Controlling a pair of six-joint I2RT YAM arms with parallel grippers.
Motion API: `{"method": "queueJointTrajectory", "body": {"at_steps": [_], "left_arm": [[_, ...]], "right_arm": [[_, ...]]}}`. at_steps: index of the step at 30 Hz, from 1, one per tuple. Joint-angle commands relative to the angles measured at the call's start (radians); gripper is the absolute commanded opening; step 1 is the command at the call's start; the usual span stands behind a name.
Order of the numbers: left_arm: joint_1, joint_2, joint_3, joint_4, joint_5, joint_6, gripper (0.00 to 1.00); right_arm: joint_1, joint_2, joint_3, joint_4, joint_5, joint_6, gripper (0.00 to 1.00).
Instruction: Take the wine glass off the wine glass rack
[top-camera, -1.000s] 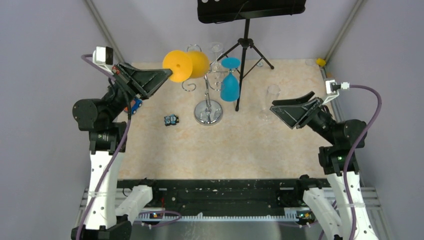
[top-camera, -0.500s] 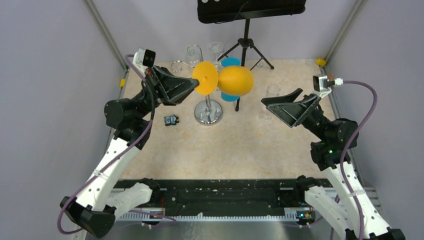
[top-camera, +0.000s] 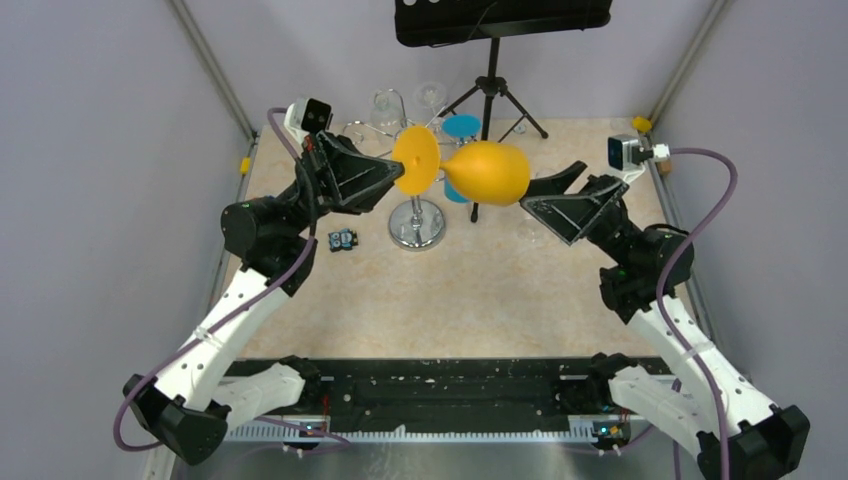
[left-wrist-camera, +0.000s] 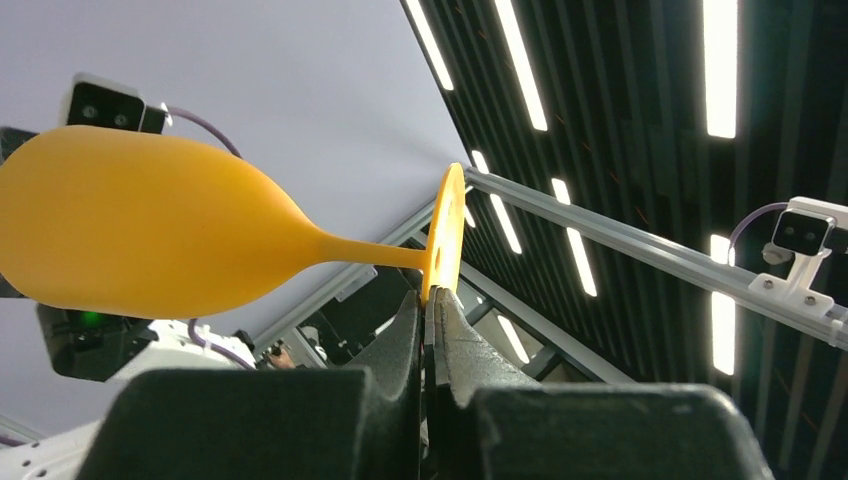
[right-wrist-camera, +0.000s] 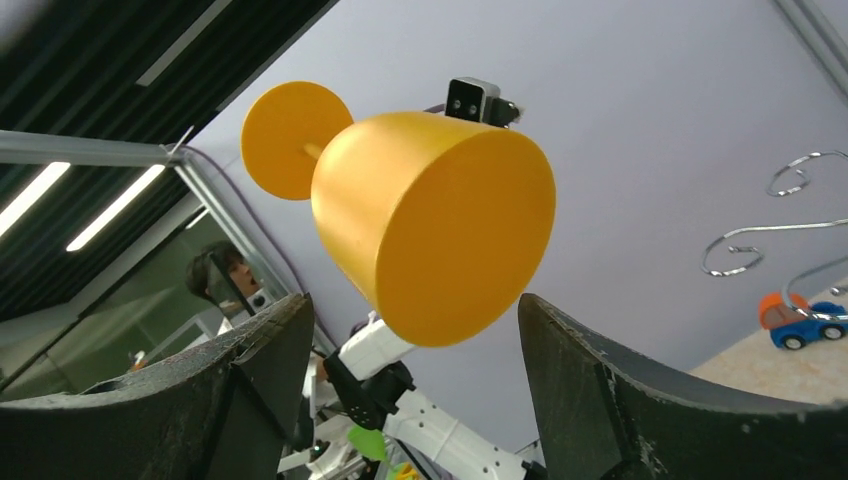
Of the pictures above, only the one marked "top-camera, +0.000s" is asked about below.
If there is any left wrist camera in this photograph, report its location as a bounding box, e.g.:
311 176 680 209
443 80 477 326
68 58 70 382
283 97 332 143

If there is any orange wine glass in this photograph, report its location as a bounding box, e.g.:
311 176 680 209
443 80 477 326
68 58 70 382
390 126 531 207

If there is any black music stand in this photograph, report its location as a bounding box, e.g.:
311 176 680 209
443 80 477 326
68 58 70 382
394 0 613 224

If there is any chrome wine glass rack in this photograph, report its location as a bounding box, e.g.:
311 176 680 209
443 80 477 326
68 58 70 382
342 89 458 251

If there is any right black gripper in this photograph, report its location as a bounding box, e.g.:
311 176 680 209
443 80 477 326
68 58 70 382
504 161 639 268

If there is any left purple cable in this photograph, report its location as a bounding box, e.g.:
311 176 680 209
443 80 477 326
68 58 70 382
112 107 352 455

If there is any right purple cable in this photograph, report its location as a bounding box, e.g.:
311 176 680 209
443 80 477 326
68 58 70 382
655 146 740 480

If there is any yellow corner clamp right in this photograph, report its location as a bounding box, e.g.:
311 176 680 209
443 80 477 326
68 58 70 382
631 116 653 134

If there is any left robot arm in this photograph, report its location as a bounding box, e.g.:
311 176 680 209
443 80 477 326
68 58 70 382
120 130 407 466

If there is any blue wine glass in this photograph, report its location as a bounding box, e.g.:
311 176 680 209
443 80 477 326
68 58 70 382
442 114 482 204

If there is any small blue owl toy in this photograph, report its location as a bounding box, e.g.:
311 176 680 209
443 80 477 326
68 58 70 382
328 228 359 253

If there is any clear glass back right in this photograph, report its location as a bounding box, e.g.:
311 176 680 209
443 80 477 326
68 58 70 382
414 81 447 126

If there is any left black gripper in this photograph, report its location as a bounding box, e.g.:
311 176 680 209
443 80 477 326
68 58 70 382
277 129 407 239

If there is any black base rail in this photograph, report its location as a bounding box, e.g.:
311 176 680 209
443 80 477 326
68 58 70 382
264 357 637 443

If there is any purple cable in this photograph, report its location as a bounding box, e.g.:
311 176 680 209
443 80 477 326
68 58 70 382
112 107 352 455
655 146 740 480

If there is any clear flute glass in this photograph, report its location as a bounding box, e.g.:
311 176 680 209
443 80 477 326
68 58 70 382
516 168 557 243

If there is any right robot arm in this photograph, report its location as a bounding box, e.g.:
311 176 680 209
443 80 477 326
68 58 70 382
520 162 810 479

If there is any clear glass back left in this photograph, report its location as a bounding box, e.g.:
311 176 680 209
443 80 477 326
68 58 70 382
370 89 406 133

